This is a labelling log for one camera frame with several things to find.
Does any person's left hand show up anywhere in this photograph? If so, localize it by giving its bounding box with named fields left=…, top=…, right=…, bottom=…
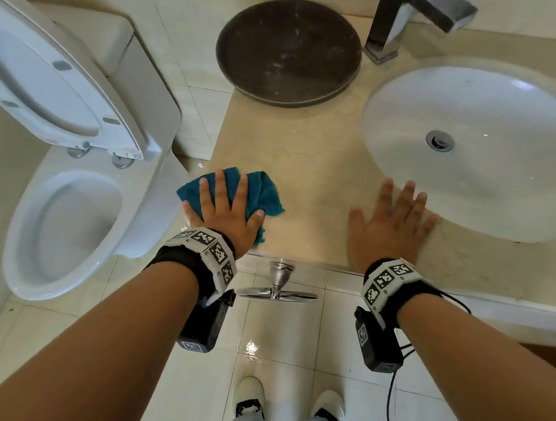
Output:
left=178, top=166, right=270, bottom=262

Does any person's right hand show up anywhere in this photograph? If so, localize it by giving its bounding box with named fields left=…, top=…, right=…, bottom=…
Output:
left=343, top=174, right=444, bottom=280

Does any teal cleaning cloth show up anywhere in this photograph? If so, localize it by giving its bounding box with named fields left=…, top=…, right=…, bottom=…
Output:
left=171, top=160, right=289, bottom=248

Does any round dark brown tray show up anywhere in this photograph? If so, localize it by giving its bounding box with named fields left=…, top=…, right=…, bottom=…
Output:
left=210, top=0, right=368, bottom=116

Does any person's right forearm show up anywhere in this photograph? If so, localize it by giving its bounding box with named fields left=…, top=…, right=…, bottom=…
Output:
left=386, top=291, right=556, bottom=421

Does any person's left forearm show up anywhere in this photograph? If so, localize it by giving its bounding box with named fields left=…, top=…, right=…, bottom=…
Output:
left=0, top=243, right=202, bottom=421

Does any beige marble sink countertop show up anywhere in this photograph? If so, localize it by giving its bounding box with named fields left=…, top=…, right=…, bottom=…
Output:
left=199, top=2, right=556, bottom=312

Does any chrome sink drain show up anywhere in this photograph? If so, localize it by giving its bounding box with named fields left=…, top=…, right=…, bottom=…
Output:
left=424, top=129, right=456, bottom=154

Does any white ceramic sink basin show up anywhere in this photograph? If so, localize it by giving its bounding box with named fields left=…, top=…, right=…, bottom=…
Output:
left=349, top=46, right=556, bottom=247

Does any person's left shoe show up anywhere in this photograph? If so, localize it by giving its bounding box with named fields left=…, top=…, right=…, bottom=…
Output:
left=231, top=374, right=270, bottom=421

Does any person's shoe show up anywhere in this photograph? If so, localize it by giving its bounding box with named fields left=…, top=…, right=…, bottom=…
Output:
left=231, top=374, right=270, bottom=421
left=309, top=387, right=349, bottom=421

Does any person's right shoe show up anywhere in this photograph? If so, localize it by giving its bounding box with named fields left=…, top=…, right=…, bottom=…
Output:
left=309, top=387, right=349, bottom=421

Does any left marker wristband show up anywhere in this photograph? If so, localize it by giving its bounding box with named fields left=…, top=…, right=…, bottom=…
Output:
left=142, top=222, right=243, bottom=308

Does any marker wristband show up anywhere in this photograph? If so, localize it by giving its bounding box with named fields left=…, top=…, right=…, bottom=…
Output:
left=142, top=222, right=243, bottom=308
left=357, top=254, right=447, bottom=334

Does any right marker wristband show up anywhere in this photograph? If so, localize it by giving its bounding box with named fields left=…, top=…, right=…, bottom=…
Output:
left=357, top=254, right=447, bottom=334

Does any white toilet tank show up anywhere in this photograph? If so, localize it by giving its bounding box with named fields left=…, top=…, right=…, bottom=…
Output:
left=17, top=1, right=192, bottom=158

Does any chrome faucet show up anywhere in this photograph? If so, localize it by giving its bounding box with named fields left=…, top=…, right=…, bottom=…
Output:
left=362, top=0, right=479, bottom=74

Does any white toilet seat lid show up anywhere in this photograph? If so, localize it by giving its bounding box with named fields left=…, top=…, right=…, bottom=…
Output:
left=0, top=0, right=177, bottom=162

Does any chrome towel ring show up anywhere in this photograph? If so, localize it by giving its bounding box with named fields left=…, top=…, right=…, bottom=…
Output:
left=235, top=257, right=322, bottom=306

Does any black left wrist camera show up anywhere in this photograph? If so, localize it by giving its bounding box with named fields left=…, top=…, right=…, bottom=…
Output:
left=175, top=284, right=238, bottom=357

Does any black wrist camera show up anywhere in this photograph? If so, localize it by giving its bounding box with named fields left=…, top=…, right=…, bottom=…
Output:
left=348, top=306, right=409, bottom=376
left=175, top=284, right=238, bottom=357

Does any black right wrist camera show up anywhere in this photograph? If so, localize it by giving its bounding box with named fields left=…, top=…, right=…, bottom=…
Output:
left=348, top=306, right=409, bottom=376

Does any black cable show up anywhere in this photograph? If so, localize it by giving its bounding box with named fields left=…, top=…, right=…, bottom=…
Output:
left=384, top=287, right=474, bottom=421

